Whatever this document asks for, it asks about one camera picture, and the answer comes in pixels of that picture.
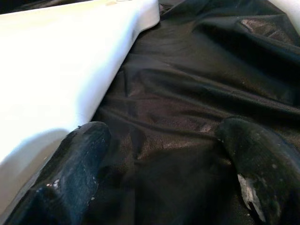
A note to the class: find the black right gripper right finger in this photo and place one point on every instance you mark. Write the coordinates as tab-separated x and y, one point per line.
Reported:
264	168

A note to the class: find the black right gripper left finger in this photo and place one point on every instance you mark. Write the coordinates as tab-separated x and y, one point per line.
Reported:
70	175

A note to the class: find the white plastic children table top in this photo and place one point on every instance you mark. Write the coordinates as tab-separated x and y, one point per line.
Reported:
58	58

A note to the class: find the black shiny table cloth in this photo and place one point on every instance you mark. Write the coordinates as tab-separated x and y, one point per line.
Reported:
175	93

